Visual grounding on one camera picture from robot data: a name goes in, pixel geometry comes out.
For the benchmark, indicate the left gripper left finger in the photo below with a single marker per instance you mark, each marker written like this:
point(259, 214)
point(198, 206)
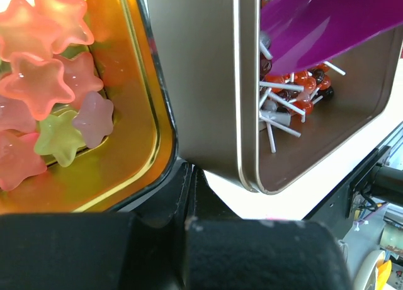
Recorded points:
point(137, 247)

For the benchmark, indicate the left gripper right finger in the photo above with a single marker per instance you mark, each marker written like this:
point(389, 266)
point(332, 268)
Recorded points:
point(224, 251)

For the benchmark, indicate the beige tin with lollipops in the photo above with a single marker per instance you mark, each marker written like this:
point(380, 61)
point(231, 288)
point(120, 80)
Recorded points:
point(237, 119)

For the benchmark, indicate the purple plastic scoop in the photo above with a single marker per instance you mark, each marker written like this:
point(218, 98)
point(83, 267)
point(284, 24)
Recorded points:
point(305, 33)

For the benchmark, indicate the gold tin with star candies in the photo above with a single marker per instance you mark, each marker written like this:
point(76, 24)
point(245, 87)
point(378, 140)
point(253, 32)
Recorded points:
point(85, 119)

